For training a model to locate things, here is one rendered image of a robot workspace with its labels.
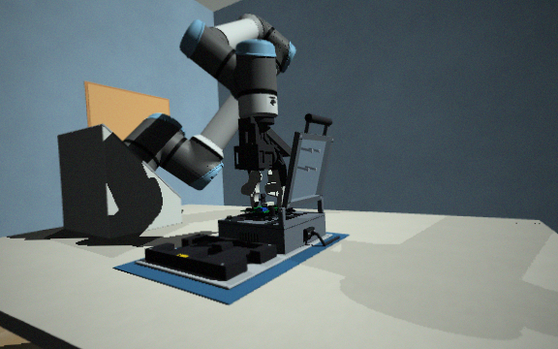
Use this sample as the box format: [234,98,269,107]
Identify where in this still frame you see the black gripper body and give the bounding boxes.
[233,116,280,171]

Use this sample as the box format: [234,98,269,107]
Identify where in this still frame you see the green circuit board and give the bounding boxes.
[243,202,278,213]

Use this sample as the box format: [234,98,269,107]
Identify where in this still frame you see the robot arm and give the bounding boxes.
[124,14,295,190]

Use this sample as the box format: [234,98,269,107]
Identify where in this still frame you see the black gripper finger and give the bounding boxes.
[241,169,263,208]
[264,155,287,208]

